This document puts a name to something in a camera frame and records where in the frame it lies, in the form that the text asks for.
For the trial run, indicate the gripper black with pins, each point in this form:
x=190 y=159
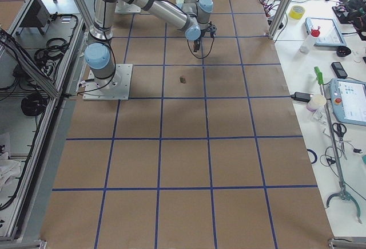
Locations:
x=198 y=40

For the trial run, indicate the yellow tape roll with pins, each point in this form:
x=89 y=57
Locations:
x=296 y=12

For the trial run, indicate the clear bottle red cap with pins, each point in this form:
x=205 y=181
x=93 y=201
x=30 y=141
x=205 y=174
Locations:
x=310 y=41

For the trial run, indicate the black power adapter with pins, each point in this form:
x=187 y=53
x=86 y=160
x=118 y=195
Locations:
x=301 y=97

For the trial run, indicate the paper cup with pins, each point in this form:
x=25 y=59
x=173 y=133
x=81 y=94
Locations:
x=316 y=101

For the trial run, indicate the teach pendant far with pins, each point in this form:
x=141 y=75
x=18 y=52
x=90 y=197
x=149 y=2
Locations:
x=330 y=34

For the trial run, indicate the teach pendant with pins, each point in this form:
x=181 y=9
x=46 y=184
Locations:
x=330 y=34
x=348 y=100

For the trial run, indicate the black phone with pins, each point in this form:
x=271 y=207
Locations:
x=339 y=70

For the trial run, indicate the teach pendant near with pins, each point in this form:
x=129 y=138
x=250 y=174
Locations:
x=348 y=100

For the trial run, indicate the black scissors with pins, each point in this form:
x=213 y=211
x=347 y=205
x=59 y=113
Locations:
x=340 y=129

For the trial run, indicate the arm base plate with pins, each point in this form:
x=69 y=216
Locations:
x=115 y=88
x=125 y=8

